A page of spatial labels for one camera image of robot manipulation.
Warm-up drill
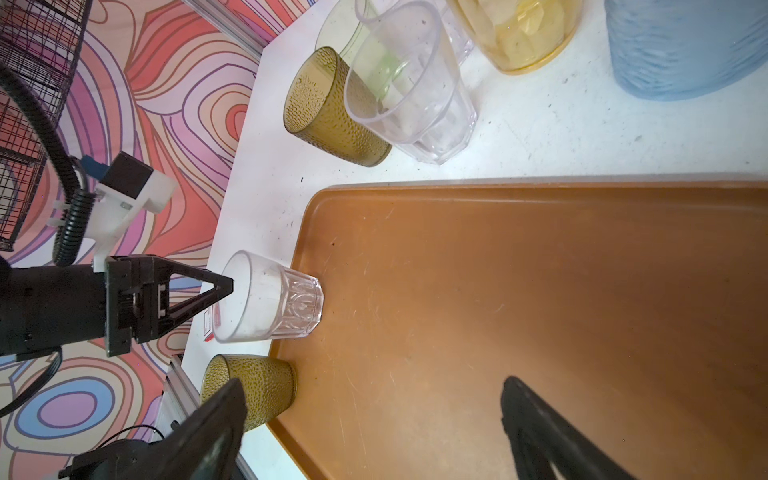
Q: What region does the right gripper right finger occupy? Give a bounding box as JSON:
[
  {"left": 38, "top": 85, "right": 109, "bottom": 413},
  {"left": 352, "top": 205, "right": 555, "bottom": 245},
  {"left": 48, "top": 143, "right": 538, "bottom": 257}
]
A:
[{"left": 501, "top": 376, "right": 633, "bottom": 479}]

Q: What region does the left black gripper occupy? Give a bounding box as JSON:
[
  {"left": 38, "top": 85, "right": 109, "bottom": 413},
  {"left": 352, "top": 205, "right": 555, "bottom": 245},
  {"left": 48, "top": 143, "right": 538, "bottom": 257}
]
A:
[{"left": 1, "top": 255, "right": 234, "bottom": 356}]

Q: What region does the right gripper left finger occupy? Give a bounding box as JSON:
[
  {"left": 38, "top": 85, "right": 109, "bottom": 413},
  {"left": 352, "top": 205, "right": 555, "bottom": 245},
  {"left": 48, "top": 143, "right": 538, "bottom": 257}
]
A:
[{"left": 58, "top": 379, "right": 247, "bottom": 480}]

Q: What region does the short amber textured glass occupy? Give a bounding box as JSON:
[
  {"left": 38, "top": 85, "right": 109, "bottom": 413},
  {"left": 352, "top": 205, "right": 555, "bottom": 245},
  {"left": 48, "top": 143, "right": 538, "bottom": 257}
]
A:
[{"left": 200, "top": 354, "right": 298, "bottom": 432}]

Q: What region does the clear faceted glass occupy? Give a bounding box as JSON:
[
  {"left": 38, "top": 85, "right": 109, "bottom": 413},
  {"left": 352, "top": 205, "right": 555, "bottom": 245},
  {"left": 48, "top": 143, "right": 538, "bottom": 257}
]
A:
[{"left": 210, "top": 250, "right": 324, "bottom": 343}]

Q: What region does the brown plastic tray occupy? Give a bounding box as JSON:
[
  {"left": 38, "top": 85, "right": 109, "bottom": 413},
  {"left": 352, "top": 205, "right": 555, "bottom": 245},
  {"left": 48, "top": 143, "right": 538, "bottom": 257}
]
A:
[{"left": 269, "top": 183, "right": 767, "bottom": 479}]

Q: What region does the tall olive textured glass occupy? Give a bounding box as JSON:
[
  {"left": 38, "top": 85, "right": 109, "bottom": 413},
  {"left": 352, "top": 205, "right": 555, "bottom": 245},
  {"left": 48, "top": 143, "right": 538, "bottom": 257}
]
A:
[{"left": 283, "top": 46, "right": 392, "bottom": 167}]

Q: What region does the tall clear glass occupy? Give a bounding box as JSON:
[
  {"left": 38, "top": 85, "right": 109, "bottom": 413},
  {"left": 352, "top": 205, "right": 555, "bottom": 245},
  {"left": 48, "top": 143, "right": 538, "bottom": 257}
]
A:
[{"left": 344, "top": 1, "right": 477, "bottom": 165}]

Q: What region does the pale green glass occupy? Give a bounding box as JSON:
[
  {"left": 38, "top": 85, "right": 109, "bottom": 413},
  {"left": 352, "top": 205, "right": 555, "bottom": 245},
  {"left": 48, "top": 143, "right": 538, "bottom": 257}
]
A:
[{"left": 315, "top": 1, "right": 398, "bottom": 101}]

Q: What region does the yellow glass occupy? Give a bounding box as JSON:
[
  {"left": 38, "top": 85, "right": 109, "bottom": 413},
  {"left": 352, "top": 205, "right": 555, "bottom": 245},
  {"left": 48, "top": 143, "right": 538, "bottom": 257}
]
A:
[{"left": 448, "top": 0, "right": 584, "bottom": 75}]

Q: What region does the blue textured glass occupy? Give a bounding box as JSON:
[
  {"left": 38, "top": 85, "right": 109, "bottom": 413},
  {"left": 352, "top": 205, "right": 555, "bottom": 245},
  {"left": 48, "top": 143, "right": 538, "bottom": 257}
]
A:
[{"left": 604, "top": 1, "right": 767, "bottom": 101}]

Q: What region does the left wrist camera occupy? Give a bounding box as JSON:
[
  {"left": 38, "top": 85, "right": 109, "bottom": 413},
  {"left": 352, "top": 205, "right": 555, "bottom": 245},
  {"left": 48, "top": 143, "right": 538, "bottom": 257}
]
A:
[{"left": 48, "top": 152, "right": 178, "bottom": 273}]

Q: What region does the black wire basket left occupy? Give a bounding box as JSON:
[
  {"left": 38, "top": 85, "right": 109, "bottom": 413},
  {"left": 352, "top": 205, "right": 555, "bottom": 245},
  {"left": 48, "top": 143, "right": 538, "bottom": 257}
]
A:
[{"left": 1, "top": 1, "right": 92, "bottom": 252}]

